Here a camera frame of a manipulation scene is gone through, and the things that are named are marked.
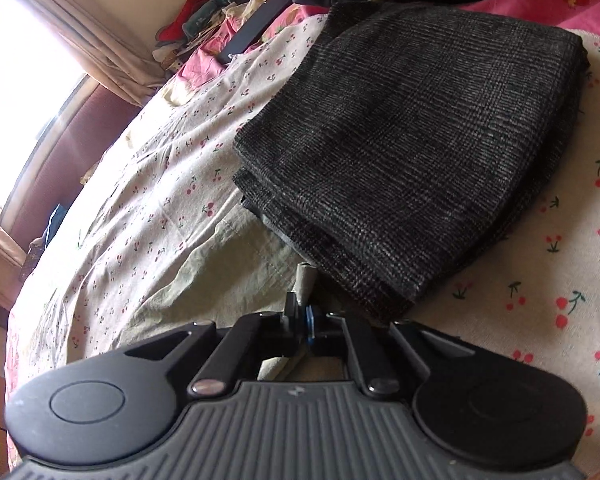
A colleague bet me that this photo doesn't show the dark grey plaid pants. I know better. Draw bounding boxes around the dark grey plaid pants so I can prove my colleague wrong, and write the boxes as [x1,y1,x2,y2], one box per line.
[232,0,592,324]

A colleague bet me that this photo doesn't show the beige curtain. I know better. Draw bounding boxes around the beige curtain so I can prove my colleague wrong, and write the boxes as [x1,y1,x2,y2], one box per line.
[0,0,182,107]

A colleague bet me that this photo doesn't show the blue cloth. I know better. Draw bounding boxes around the blue cloth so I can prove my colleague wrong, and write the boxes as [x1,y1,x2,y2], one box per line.
[48,204,73,243]

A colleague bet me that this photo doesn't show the black flat bar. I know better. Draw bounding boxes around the black flat bar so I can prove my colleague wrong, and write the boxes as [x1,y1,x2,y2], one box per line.
[219,0,292,67]

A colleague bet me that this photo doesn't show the pink printed quilt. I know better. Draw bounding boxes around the pink printed quilt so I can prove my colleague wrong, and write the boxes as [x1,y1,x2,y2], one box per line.
[4,310,51,431]

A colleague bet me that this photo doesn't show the pile of colourful clothes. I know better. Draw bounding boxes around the pile of colourful clothes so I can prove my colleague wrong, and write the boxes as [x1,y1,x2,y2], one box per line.
[152,0,293,78]

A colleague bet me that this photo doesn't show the light green pants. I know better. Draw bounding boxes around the light green pants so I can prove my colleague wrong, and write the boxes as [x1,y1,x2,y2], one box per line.
[142,210,342,382]

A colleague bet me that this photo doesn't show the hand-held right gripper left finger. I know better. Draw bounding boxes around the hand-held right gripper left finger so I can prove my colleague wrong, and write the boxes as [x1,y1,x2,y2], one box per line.
[155,292,309,397]

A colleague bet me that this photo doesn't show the pink red printed blanket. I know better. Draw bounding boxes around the pink red printed blanket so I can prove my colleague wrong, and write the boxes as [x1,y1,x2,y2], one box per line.
[455,0,600,47]

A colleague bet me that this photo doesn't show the cherry print bedsheet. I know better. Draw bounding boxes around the cherry print bedsheet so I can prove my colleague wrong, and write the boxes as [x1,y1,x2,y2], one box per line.
[5,10,600,413]

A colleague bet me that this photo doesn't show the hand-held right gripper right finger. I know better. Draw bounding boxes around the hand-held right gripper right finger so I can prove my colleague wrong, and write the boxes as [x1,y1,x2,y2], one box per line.
[305,304,462,397]

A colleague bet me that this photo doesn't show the window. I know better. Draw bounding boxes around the window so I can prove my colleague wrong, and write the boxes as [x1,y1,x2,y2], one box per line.
[0,0,92,213]

